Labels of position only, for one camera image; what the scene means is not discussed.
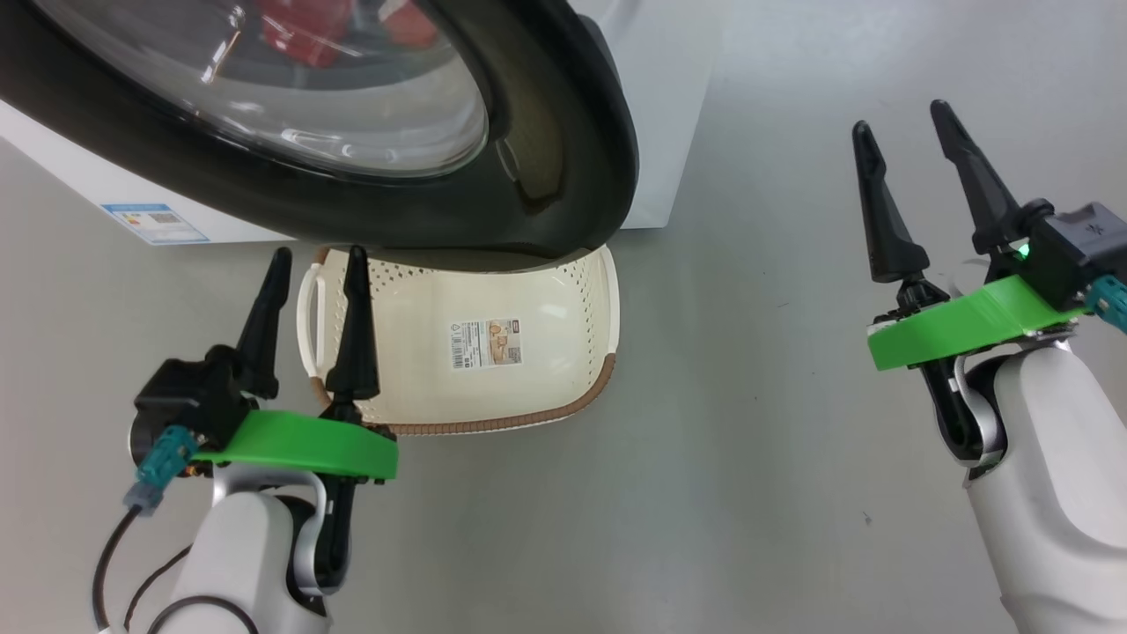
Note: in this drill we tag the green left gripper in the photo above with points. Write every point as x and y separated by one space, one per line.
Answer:
299 445

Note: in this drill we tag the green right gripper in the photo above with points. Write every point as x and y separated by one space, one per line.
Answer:
968 321

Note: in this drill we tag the red and white garment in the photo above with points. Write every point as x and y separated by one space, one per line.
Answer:
299 31

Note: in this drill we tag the black round glass washer door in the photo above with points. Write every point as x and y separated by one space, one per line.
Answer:
563 158

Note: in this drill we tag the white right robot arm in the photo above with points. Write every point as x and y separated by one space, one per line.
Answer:
1048 493

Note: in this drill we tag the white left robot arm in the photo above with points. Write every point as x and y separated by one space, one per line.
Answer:
229 563

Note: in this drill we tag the cream perforated laundry basket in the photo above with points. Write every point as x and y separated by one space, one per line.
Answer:
423 352

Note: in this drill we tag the basket product label sticker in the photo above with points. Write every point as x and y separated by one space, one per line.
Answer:
486 343

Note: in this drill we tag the white front-load washing machine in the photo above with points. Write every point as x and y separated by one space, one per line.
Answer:
651 132

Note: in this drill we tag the blue energy label sticker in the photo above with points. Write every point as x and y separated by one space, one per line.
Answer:
154 223

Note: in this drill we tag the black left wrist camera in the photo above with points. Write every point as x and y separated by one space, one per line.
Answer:
185 387

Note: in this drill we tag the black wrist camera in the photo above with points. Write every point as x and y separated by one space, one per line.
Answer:
185 387
1070 251

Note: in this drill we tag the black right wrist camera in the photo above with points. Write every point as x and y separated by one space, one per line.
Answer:
1070 251

